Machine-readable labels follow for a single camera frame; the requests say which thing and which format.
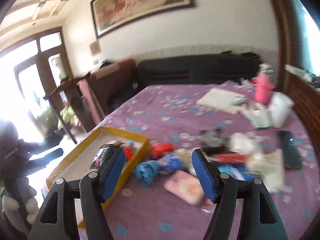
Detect red blue sponge pack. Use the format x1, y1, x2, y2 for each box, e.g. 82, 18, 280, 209
218, 165, 245, 181

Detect red packet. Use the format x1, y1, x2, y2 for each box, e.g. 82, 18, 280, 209
213, 153, 248, 165

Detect pink tissue pack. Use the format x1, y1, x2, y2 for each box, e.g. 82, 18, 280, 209
164, 170, 204, 205

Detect red plastic bag bundle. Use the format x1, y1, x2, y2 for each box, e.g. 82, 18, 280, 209
150, 142, 174, 160

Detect floral white tissue pack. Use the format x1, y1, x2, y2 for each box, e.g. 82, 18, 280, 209
174, 148, 193, 167

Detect blue white tissue pack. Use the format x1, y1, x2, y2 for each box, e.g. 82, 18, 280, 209
157, 153, 182, 174

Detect yellow cardboard box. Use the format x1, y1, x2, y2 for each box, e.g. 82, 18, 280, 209
46, 126, 151, 195

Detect black smartphone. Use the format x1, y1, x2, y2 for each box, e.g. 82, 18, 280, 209
278, 131, 302, 170

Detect purple floral tablecloth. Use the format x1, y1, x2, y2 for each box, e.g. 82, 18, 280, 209
77, 81, 318, 240

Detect black motor device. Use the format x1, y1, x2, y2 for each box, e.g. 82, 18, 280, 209
199, 128, 228, 155

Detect white work glove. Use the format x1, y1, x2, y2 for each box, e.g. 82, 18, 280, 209
240, 102, 271, 129

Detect dark wooden chair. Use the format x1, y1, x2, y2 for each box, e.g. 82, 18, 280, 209
43, 73, 105, 144

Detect white plastic jar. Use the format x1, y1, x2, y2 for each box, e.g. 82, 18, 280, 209
268, 92, 295, 128

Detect white paper booklet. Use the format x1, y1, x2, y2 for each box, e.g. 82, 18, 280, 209
196, 88, 247, 114

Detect pink thermos bottle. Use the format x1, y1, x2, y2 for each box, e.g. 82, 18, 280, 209
252, 63, 274, 105

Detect wooden glass door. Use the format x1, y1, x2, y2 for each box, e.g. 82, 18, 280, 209
14, 27, 73, 138

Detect brown armchair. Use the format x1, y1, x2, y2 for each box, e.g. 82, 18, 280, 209
88, 59, 136, 115

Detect black sofa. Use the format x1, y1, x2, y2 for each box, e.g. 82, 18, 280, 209
135, 51, 261, 89

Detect framed horse painting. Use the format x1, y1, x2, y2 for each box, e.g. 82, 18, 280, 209
91, 0, 195, 38

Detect small wall plaque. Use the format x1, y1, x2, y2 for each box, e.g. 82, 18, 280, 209
89, 40, 101, 56

